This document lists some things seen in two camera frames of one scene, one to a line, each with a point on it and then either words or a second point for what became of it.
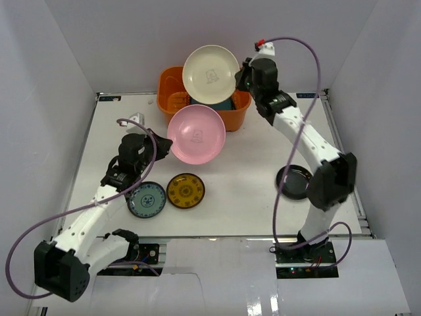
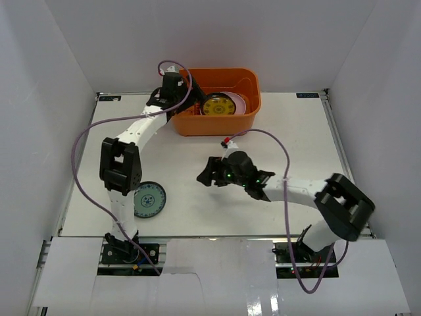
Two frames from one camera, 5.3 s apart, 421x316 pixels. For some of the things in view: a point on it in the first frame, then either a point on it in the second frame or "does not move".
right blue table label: [306, 95] does not move
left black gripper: [158, 146] -> [195, 95]
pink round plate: [198, 134] -> [239, 103]
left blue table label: [109, 98] does not move
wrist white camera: [268, 49] -> [228, 143]
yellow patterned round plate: [185, 190] -> [218, 103]
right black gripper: [247, 69] -> [214, 164]
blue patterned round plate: [147, 201] does not move
